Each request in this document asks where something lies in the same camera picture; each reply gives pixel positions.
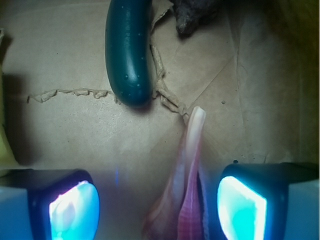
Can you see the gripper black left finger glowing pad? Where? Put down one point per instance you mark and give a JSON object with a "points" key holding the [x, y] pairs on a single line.
{"points": [[39, 204]]}

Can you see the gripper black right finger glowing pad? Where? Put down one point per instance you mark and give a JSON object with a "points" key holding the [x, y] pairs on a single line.
{"points": [[270, 201]]}

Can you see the orange spiral sea shell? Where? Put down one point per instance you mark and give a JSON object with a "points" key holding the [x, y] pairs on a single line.
{"points": [[180, 212]]}

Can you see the brown paper bag bin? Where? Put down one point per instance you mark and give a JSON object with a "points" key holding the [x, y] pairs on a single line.
{"points": [[254, 69]]}

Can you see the dark green toy cucumber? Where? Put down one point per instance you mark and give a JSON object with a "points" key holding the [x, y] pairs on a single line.
{"points": [[127, 35]]}

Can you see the brown rough rock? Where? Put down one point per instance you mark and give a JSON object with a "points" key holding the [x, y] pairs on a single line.
{"points": [[189, 14]]}

